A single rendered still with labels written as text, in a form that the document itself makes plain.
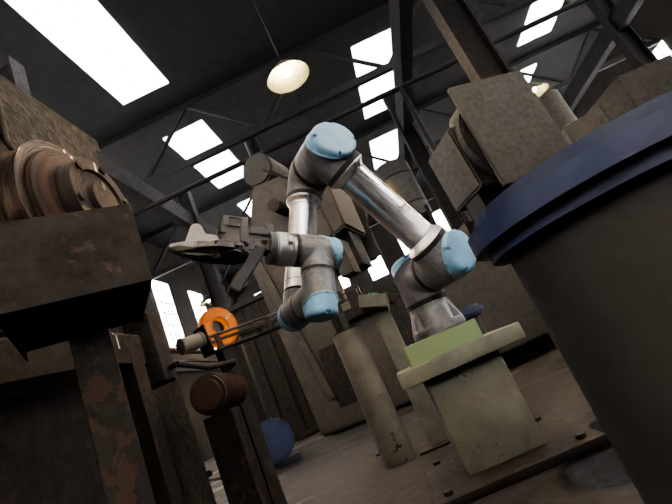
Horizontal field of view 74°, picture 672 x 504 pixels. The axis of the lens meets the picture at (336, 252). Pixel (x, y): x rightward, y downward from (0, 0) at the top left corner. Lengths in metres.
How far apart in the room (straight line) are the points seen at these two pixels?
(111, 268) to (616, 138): 0.65
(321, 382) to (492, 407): 2.85
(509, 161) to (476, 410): 3.36
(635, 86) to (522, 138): 1.41
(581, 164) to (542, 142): 4.23
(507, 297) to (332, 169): 2.41
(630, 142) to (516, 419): 0.90
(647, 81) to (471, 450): 4.84
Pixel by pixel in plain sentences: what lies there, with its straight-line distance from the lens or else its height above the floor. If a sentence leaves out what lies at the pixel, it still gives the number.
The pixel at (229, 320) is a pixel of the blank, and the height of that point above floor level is 0.72.
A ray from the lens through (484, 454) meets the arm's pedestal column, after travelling 1.22.
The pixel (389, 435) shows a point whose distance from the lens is 1.78.
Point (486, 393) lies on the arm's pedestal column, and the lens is 1.21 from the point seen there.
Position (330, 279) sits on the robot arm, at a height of 0.54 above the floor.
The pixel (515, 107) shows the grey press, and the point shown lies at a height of 2.03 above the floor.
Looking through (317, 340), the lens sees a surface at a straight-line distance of 3.96.
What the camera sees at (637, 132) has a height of 0.41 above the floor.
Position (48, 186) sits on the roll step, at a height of 1.12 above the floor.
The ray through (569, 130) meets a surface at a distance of 8.35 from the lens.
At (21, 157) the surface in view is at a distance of 1.52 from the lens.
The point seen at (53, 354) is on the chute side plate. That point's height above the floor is 0.64.
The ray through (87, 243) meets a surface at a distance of 0.77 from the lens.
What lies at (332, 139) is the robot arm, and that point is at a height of 0.87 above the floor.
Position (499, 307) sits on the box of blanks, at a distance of 3.32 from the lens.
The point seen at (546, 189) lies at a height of 0.40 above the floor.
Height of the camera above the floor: 0.32
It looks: 16 degrees up
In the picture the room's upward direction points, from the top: 24 degrees counter-clockwise
